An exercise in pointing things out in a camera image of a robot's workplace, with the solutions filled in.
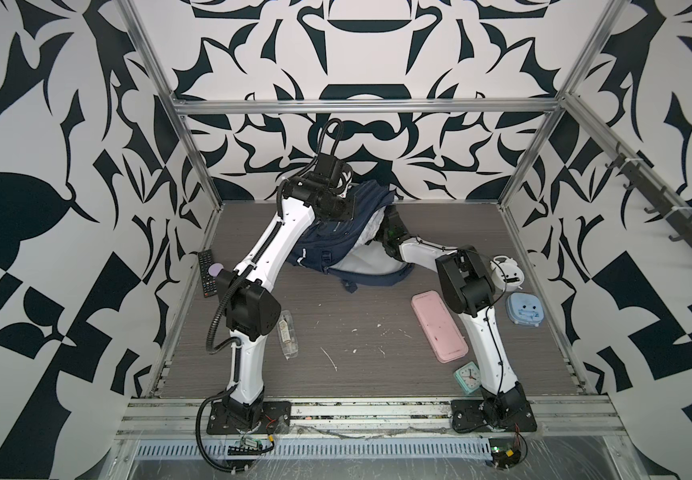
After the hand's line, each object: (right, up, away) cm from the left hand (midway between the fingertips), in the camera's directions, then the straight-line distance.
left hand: (354, 205), depth 82 cm
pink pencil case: (+25, -36, +3) cm, 44 cm away
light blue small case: (+50, -30, +7) cm, 59 cm away
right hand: (-4, -3, +17) cm, 18 cm away
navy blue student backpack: (-2, -12, +3) cm, 12 cm away
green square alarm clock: (+29, -45, -4) cm, 54 cm away
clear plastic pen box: (-19, -36, +4) cm, 41 cm away
